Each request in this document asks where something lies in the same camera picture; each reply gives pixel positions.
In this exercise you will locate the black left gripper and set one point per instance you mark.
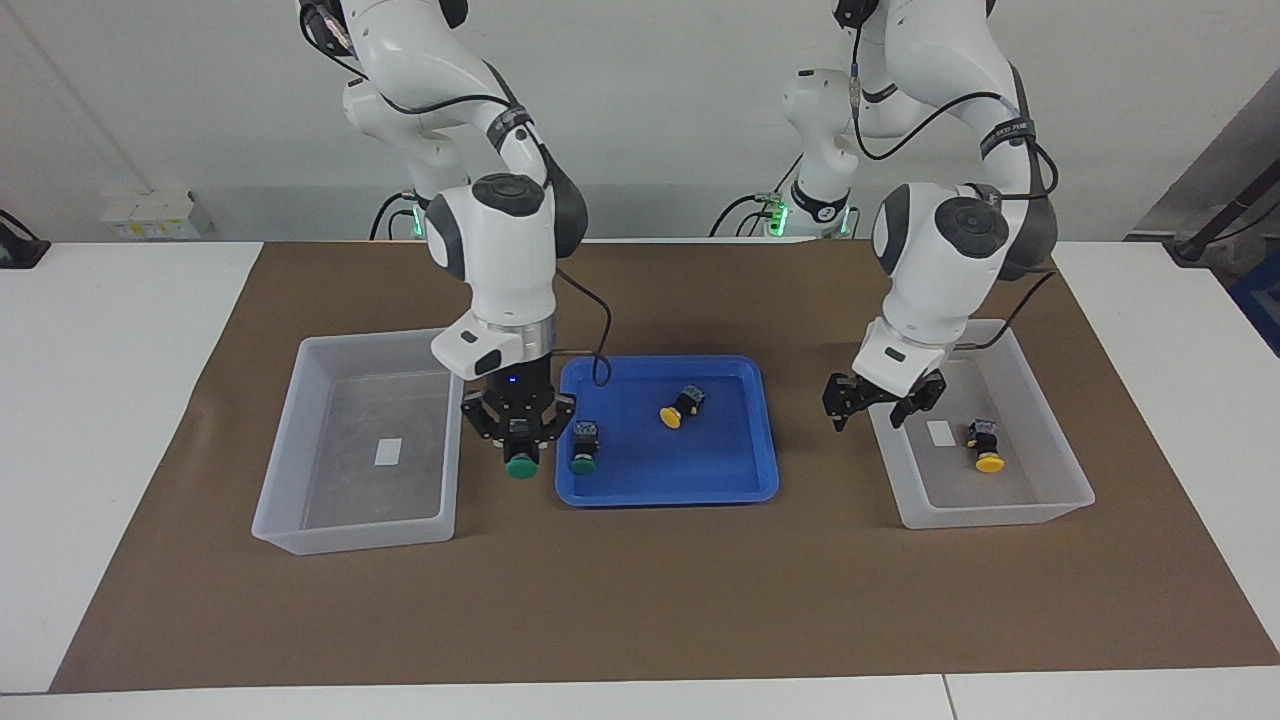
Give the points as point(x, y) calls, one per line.
point(880, 390)

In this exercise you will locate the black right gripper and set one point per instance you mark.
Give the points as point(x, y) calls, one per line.
point(520, 405)

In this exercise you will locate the green push button switch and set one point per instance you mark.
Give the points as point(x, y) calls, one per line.
point(584, 447)
point(520, 467)

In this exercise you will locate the yellow push button switch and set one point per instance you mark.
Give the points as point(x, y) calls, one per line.
point(988, 455)
point(683, 405)

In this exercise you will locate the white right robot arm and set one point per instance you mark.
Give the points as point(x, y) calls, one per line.
point(505, 260)

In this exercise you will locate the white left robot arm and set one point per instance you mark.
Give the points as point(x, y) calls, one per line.
point(940, 250)

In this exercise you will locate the small white boxes stack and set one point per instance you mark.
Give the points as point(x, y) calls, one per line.
point(155, 215)

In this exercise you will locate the white paper label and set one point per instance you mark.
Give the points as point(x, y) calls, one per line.
point(940, 433)
point(388, 452)

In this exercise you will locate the translucent white plastic box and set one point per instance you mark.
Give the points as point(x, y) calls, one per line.
point(1000, 500)
point(340, 500)

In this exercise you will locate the blue plastic tray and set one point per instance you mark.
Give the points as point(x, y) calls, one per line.
point(690, 470)

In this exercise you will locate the brown table mat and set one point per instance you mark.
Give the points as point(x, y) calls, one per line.
point(640, 600)

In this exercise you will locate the blue crate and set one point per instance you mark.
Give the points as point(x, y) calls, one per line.
point(1262, 300)

